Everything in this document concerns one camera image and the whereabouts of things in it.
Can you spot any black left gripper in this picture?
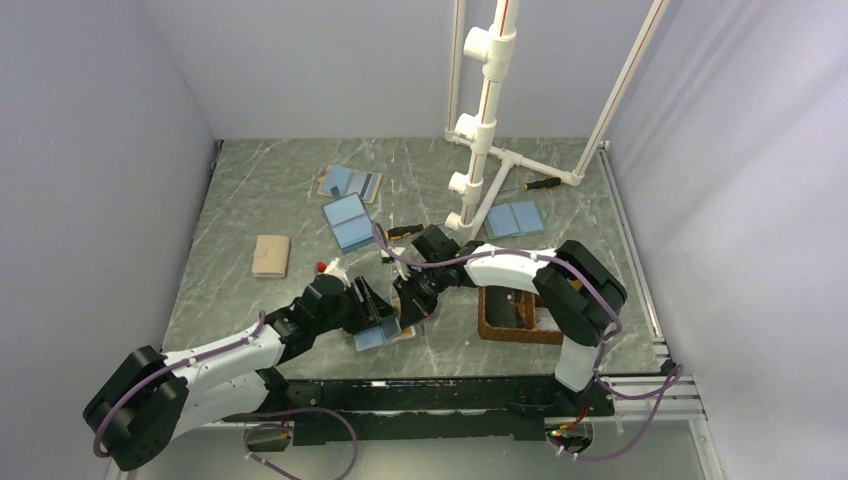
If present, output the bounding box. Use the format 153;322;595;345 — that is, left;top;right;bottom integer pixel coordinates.
314;275;397;335

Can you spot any black yellow screwdriver near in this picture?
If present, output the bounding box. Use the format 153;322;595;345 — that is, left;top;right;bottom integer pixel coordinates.
385;224;425;241

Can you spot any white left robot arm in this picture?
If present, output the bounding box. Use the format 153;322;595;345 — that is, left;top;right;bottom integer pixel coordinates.
83;274;400;471

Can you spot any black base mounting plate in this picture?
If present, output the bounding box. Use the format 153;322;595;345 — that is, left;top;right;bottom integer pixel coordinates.
227;374;615;446

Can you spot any aluminium extrusion rail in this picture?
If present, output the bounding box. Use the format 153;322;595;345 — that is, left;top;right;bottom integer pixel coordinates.
105;377;704;480

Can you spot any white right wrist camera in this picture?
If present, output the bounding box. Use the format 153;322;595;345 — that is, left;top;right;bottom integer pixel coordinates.
381;246;410;280

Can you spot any brown woven basket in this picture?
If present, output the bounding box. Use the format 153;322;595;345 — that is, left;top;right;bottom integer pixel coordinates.
477;286;564;345

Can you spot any tan card holder with cards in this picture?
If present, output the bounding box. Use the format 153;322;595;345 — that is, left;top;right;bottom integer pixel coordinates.
317;165;383;204

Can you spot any grey leather card holder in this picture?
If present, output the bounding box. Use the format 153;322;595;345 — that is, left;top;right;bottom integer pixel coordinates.
349;312;424;352

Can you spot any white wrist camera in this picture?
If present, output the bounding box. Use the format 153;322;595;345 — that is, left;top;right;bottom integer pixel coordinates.
381;246;410;280
315;256;351;287

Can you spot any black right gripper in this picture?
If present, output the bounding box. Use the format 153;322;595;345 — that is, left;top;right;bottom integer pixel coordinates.
393;261;449;329

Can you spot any gold credit card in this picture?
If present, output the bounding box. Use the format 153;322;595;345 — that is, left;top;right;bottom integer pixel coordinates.
390;299;421;343

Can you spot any right side aluminium rail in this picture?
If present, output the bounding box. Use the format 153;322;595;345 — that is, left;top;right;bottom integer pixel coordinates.
596;147;672;367

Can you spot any beige closed card holder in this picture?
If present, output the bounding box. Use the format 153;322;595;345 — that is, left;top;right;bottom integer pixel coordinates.
251;235;291;277

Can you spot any white PVC pipe frame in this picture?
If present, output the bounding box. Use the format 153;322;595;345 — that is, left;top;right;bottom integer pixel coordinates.
444;0;670;240

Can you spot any black orange screwdriver far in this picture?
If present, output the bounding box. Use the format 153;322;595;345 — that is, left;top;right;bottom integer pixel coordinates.
501;177;563;193

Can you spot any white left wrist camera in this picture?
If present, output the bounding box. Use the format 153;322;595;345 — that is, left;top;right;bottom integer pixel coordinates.
315;256;351;287

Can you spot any blue card holder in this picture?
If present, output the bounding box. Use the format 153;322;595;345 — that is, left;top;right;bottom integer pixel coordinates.
484;200;546;240
322;193;375;253

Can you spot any blue card holder on green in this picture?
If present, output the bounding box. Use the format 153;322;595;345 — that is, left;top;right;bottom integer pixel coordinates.
484;200;546;240

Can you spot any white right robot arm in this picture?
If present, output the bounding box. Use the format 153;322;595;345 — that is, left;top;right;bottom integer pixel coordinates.
393;225;628;415

